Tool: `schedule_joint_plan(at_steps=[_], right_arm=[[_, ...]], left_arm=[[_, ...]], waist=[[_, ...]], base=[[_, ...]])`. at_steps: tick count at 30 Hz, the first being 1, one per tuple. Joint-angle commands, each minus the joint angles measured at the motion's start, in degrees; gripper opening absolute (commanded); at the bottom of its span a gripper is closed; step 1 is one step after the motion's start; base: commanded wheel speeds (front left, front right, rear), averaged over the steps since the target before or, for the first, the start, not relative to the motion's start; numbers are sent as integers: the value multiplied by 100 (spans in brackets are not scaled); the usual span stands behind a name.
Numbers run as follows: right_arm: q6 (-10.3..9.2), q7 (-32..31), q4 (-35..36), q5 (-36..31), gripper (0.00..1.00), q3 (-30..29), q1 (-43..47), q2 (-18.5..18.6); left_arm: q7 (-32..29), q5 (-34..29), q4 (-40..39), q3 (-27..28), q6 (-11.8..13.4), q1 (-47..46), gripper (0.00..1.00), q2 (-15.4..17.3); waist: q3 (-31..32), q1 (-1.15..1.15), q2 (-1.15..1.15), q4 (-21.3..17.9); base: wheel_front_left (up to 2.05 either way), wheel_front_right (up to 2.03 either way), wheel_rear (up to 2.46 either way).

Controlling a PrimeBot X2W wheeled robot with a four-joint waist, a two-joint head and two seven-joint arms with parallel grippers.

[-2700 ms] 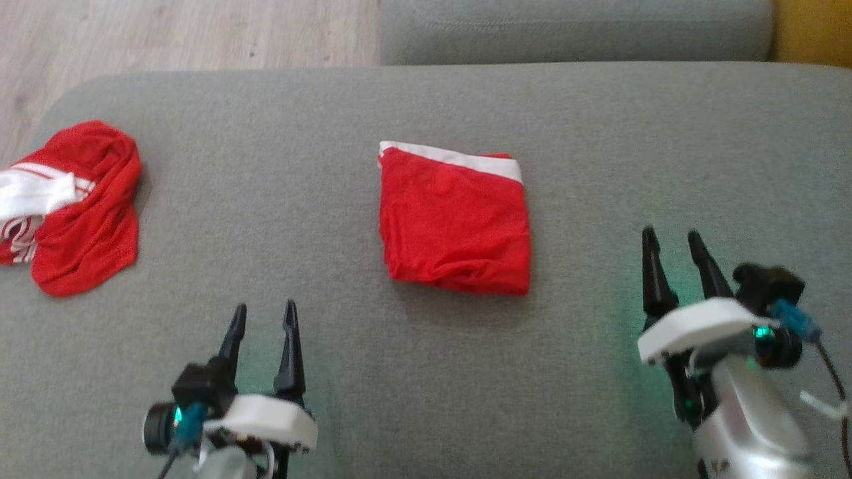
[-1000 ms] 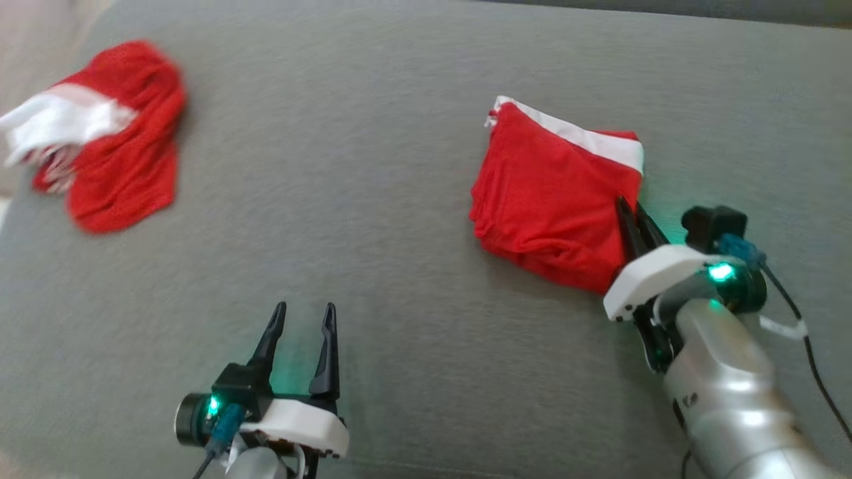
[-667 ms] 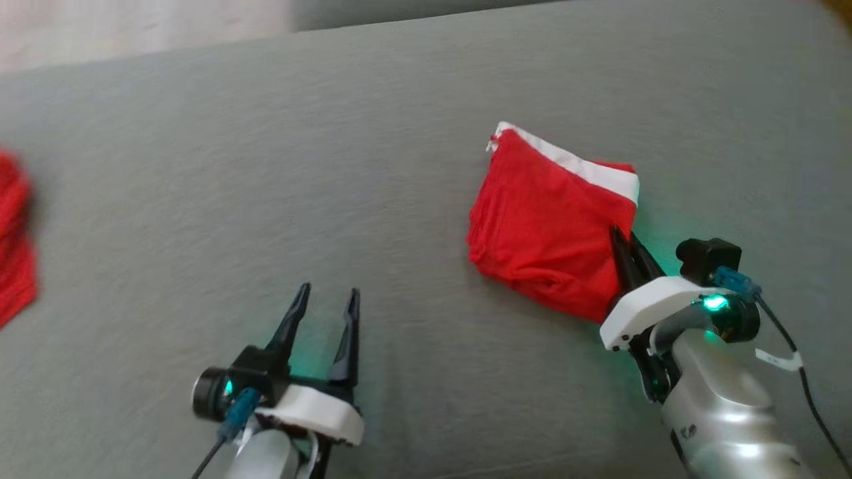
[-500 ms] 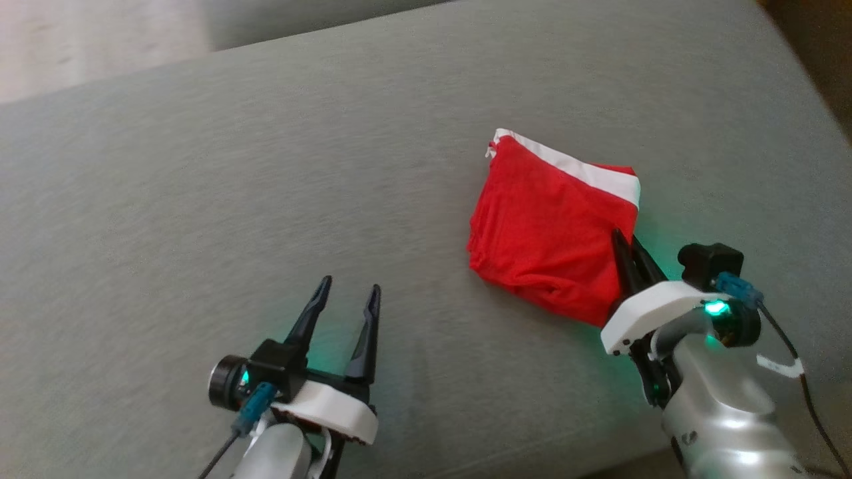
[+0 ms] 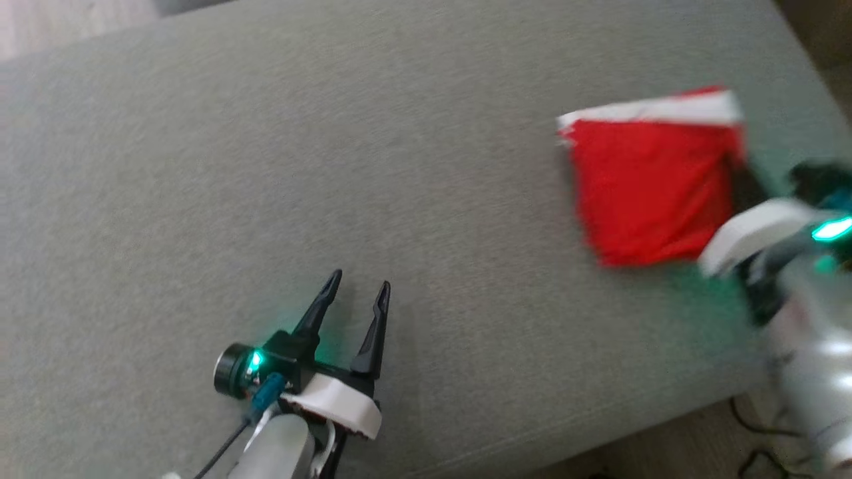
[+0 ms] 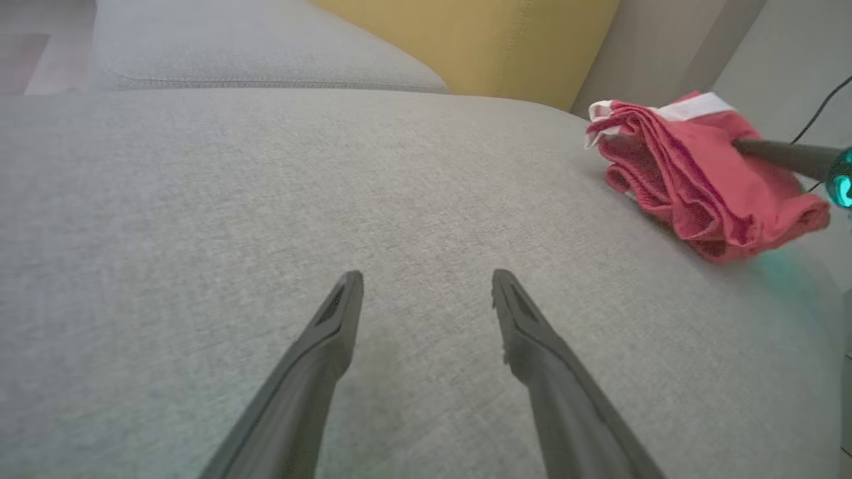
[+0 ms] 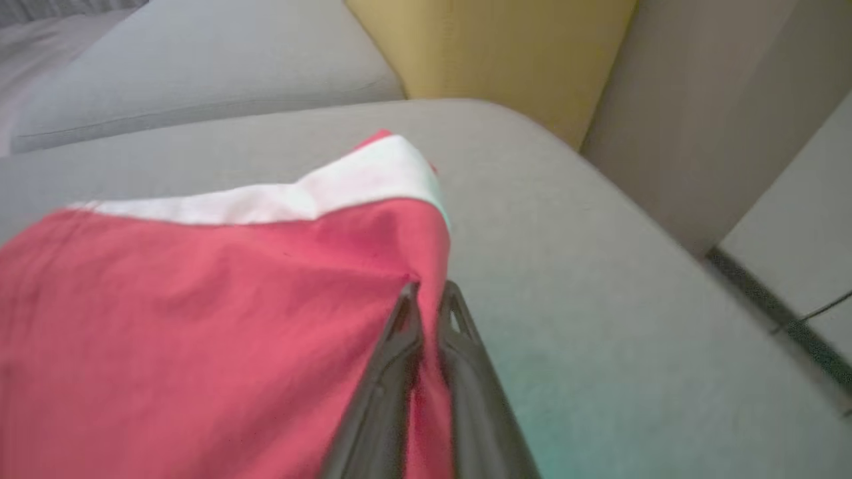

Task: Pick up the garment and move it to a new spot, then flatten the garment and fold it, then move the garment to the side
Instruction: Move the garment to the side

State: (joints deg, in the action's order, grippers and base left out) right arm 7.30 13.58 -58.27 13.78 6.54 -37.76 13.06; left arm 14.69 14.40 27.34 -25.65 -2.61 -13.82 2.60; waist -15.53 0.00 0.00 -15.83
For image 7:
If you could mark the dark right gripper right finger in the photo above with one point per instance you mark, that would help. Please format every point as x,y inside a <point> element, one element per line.
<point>479,426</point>

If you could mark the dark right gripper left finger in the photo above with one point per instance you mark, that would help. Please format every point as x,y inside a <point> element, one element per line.
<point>379,426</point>

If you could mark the red and white striped shirt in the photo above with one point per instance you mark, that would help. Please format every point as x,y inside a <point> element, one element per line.
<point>200,332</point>

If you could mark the large grey sofa seat cushion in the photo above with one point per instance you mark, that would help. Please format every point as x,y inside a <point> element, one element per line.
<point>599,332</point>

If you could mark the yellow sofa cushion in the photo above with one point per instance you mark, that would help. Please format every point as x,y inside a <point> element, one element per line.
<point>499,53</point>

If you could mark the grey sofa backrest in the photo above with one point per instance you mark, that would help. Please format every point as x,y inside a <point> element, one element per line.
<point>699,100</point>

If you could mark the small grey sofa seat cushion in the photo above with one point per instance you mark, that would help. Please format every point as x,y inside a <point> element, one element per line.
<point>200,66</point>

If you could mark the grey pleated curtain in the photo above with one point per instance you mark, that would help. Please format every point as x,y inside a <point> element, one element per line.
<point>40,8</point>

